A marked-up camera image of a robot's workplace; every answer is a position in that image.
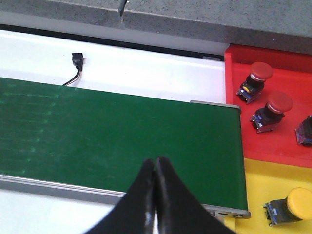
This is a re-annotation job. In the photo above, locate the red mushroom push button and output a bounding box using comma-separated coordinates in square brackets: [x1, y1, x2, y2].
[236, 62, 273, 104]

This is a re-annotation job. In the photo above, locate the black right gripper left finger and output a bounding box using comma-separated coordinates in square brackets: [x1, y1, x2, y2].
[87, 159, 155, 234]

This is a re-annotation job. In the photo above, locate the thin sensor cable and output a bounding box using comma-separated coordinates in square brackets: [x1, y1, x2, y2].
[62, 69, 81, 86]

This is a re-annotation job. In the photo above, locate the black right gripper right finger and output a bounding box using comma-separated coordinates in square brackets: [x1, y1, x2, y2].
[156, 156, 234, 234]

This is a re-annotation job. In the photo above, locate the yellow plastic tray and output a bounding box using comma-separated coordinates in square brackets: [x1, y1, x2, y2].
[224, 158, 312, 234]

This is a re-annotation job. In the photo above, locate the grey stone slab left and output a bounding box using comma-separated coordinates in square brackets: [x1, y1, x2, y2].
[0, 0, 126, 27]

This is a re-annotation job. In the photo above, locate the aluminium conveyor frame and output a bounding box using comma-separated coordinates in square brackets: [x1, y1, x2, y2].
[0, 99, 250, 218]

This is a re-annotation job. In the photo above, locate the grey stone slab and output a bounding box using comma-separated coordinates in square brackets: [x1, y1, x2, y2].
[123, 0, 312, 54]
[0, 0, 126, 27]

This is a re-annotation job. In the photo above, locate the yellow mushroom push button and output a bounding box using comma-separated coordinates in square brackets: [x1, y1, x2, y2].
[263, 187, 312, 227]

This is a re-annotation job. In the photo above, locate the small black sensor block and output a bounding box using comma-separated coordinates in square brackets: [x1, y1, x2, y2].
[72, 53, 84, 71]

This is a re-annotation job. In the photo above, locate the red plastic tray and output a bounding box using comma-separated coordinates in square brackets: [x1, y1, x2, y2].
[225, 45, 312, 168]

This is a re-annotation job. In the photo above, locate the green conveyor belt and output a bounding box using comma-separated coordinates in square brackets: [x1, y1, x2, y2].
[0, 78, 248, 212]

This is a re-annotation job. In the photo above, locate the grey stone slab right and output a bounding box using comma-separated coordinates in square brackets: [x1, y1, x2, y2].
[123, 0, 312, 54]

